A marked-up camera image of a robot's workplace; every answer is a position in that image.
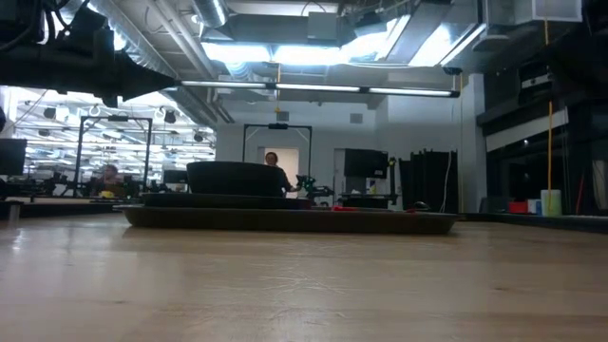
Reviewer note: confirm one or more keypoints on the brown plastic tray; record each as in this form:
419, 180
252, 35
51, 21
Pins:
285, 221

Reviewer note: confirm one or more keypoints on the small black monitor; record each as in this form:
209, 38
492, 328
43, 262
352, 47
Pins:
175, 176

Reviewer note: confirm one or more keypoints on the silver ceiling duct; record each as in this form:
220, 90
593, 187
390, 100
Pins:
211, 12

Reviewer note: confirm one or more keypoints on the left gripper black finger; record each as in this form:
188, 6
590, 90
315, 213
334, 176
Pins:
138, 83

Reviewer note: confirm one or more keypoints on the red box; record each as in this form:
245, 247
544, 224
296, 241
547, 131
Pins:
518, 207

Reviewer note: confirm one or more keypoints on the grey ceiling box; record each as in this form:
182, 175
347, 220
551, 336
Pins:
323, 26

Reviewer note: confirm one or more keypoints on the dark background table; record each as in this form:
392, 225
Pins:
370, 199

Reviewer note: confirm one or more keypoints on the black gantry frame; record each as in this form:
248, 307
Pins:
114, 118
278, 126

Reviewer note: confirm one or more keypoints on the black bowl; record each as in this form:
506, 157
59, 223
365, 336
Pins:
237, 178

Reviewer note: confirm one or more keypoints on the black curtain panels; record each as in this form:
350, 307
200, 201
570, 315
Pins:
427, 180

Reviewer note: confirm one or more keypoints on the small black dome object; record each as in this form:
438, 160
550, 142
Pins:
421, 207

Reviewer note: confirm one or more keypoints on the black computer monitor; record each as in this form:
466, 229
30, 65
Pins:
12, 157

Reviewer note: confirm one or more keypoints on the blue and white box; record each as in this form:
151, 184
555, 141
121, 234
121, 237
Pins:
534, 206

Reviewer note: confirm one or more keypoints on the large black wall screen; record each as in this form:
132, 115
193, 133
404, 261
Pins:
366, 164

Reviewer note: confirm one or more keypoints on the long ceiling light bar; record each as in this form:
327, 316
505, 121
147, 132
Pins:
313, 87

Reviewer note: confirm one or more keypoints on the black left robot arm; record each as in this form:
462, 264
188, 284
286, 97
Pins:
28, 66

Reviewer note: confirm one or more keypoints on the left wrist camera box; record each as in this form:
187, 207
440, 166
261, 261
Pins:
90, 33

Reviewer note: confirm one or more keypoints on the black metal table frame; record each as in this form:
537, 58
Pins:
522, 222

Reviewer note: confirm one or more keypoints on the pale green cup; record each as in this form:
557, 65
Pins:
551, 204

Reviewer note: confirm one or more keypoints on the person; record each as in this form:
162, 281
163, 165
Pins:
271, 159
110, 175

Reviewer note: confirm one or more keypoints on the black background robot arm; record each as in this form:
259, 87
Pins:
309, 183

